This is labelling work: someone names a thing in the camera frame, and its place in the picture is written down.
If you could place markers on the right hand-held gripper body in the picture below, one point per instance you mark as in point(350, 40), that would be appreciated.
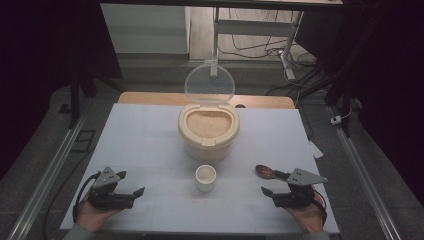
point(298, 196)

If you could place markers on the pale table cover board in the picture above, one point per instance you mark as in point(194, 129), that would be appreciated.
point(140, 143)

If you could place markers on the white cabinet panel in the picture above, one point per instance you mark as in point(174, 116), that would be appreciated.
point(143, 30)

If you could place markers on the clear round container lid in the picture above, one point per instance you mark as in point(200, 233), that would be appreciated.
point(210, 81)

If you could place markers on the person's right hand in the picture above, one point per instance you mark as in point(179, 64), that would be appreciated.
point(310, 218)

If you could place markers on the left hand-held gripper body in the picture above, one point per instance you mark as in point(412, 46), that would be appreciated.
point(108, 196)

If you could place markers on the white cup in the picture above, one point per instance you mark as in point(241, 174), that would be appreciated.
point(205, 183)

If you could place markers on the wooden table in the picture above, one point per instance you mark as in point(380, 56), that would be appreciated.
point(150, 98)

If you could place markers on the brown wooden spoon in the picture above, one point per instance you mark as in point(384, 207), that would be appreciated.
point(265, 171)

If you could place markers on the black stand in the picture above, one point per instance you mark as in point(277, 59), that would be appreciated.
point(75, 100)

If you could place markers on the small white box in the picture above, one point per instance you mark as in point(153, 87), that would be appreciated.
point(336, 120)

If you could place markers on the cream rice container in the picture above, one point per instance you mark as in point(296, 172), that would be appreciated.
point(208, 148)

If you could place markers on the white rice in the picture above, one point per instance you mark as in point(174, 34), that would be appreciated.
point(208, 124)

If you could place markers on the person's left hand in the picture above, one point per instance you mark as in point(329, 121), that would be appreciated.
point(93, 218)

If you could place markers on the white paper tag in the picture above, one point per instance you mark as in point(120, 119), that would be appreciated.
point(316, 150)

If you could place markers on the aluminium rail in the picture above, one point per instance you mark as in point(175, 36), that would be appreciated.
point(363, 180)
point(50, 176)

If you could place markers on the white desk frame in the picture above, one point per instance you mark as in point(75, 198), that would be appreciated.
point(253, 27)

